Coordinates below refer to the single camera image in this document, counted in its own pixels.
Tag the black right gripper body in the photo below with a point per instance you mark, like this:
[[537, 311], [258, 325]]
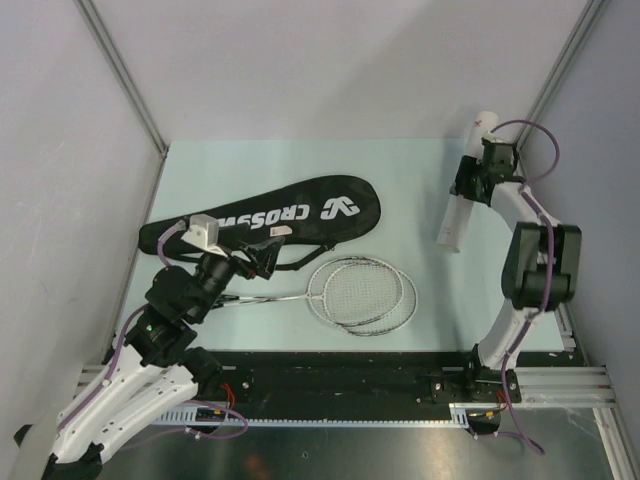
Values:
[[472, 172]]

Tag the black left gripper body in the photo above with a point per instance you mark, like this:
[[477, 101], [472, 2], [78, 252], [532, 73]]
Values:
[[246, 267]]

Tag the white shuttlecock tube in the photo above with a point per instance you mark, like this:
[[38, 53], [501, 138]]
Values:
[[459, 209]]

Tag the black Crossway racket bag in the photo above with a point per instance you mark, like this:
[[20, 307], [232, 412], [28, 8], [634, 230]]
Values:
[[321, 212]]

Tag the black white badminton racket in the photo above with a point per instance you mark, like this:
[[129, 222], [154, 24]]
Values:
[[388, 323]]

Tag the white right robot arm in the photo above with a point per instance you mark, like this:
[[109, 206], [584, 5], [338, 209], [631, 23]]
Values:
[[542, 262]]

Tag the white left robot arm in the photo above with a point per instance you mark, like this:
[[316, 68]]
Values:
[[153, 368]]

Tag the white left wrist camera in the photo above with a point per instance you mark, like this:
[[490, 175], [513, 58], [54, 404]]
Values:
[[203, 234]]

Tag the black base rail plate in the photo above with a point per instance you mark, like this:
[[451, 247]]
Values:
[[320, 378]]

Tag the right aluminium frame post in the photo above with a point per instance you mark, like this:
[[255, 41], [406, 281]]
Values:
[[557, 33]]

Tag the aluminium frame post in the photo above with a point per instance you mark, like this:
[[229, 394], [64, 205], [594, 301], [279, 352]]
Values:
[[104, 40], [557, 33]]

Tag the aluminium frame rail right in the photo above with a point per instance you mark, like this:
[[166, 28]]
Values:
[[604, 314]]

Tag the left aluminium frame post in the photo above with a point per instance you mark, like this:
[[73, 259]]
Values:
[[104, 40]]

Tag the white slotted cable duct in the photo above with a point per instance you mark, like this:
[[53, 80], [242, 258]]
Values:
[[409, 414]]

